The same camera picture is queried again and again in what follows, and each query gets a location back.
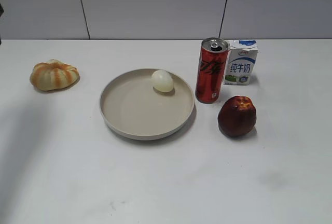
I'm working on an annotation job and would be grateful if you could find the beige round plate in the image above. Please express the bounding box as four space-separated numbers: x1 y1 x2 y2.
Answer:
99 68 195 141

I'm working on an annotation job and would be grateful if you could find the white blue milk carton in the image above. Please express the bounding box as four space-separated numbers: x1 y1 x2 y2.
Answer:
223 40 258 85

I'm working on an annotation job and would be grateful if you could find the white peeled egg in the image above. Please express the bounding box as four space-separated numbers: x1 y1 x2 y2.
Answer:
151 69 174 93

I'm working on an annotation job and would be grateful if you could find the red cola can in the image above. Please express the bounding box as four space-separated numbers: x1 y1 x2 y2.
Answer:
196 37 229 104

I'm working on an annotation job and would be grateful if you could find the dark red apple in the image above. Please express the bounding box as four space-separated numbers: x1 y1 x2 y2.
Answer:
217 95 257 137

